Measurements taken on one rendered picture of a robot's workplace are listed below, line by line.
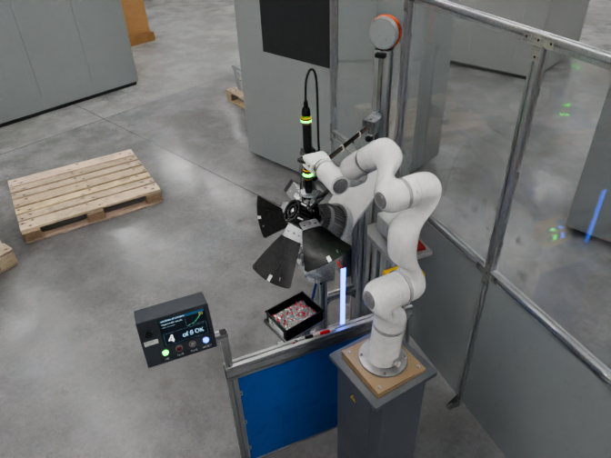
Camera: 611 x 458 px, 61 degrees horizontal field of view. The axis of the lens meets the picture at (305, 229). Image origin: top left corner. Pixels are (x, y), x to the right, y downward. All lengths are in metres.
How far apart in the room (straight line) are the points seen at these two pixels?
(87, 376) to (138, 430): 0.57
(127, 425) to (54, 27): 5.44
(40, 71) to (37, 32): 0.46
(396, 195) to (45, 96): 6.46
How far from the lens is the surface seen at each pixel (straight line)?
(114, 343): 3.72
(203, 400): 3.24
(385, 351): 1.99
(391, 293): 1.77
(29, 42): 7.44
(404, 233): 1.66
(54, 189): 5.41
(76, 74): 7.72
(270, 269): 2.47
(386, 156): 1.63
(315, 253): 2.25
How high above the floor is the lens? 2.55
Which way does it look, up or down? 35 degrees down
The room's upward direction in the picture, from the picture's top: 2 degrees counter-clockwise
